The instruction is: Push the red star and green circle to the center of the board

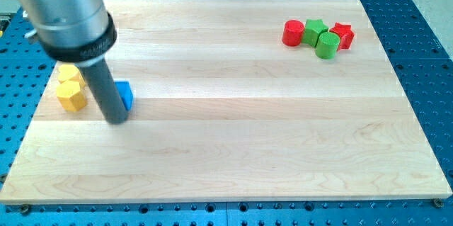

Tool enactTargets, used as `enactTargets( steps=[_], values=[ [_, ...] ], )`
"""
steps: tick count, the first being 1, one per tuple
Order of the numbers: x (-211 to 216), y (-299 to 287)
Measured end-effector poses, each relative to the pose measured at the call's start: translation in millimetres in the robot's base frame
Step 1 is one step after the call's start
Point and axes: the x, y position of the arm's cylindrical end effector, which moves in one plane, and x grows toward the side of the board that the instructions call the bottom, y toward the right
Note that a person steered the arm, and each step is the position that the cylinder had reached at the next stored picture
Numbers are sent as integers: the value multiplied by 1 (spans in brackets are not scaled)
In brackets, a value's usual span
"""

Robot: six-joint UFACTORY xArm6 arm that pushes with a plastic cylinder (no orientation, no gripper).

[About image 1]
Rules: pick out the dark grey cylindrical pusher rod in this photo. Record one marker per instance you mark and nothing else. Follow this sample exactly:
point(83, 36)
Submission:
point(102, 86)

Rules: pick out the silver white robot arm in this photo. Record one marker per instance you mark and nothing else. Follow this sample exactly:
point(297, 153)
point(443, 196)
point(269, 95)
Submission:
point(80, 32)

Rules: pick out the green star block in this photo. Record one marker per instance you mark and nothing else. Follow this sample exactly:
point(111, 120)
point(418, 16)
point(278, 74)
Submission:
point(313, 29)

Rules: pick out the red star block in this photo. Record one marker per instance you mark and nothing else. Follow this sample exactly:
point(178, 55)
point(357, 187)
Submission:
point(345, 33)

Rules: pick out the blue cube block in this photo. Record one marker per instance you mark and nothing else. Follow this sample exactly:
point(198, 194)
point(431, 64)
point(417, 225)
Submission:
point(126, 94)

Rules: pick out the yellow heart block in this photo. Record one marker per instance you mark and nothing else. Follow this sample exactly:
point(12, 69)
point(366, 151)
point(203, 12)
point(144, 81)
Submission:
point(69, 72)

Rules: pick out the yellow hexagon block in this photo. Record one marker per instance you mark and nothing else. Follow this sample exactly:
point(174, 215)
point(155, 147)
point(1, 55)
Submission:
point(71, 96)

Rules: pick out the red cylinder block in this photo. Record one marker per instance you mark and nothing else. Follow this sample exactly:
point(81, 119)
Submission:
point(293, 33)

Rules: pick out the green cylinder block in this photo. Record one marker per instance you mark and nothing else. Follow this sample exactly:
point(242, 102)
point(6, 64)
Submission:
point(327, 45)

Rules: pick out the blue perforated table plate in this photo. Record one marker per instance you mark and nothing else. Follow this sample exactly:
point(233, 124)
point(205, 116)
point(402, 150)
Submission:
point(419, 60)

